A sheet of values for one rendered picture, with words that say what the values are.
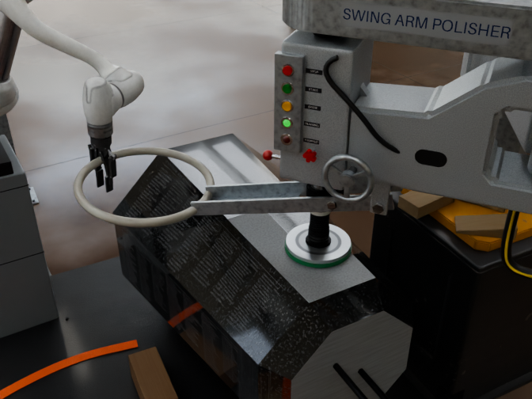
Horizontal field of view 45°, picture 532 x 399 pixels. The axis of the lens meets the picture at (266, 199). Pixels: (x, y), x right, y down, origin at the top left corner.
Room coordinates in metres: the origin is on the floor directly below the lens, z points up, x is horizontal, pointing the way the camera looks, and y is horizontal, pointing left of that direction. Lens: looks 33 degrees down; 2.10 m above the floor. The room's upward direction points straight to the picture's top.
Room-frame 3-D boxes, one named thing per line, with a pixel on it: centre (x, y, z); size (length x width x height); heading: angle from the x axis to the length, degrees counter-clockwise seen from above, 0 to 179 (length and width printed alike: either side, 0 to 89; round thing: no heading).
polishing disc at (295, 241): (1.70, -0.17, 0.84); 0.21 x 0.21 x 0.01
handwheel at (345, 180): (1.54, -0.24, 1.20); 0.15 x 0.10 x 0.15; 68
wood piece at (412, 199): (2.02, -0.60, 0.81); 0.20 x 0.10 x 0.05; 125
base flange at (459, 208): (2.09, -0.85, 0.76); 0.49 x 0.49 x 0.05; 27
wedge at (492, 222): (1.87, -0.77, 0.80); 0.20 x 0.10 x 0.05; 78
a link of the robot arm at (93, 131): (2.09, 0.60, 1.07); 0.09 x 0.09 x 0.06
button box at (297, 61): (1.62, -0.06, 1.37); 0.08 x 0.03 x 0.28; 68
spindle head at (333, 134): (1.67, -0.25, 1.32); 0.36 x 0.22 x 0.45; 68
